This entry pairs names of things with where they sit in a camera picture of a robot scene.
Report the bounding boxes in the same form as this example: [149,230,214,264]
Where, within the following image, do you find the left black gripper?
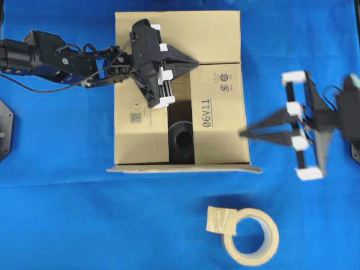
[130,19,199,109]

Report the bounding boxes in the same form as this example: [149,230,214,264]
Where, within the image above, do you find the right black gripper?
[239,70,345,181]

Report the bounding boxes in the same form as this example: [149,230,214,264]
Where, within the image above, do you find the brown cardboard box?
[111,10,261,174]

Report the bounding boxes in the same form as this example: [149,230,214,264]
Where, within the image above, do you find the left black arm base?
[0,101,14,161]

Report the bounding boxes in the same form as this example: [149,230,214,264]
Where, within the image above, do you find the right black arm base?
[350,141,360,164]

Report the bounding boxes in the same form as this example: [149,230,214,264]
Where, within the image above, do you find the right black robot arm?
[239,70,359,181]

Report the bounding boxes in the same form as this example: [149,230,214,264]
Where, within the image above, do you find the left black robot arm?
[1,19,199,109]

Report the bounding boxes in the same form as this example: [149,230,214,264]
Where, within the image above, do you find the black spool front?
[168,121,195,164]

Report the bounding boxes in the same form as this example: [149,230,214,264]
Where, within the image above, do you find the beige packing tape roll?
[206,206,280,267]

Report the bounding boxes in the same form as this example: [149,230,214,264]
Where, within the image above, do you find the blue table cloth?
[1,1,359,269]

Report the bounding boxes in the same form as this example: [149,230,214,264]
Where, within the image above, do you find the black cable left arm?
[0,39,138,93]

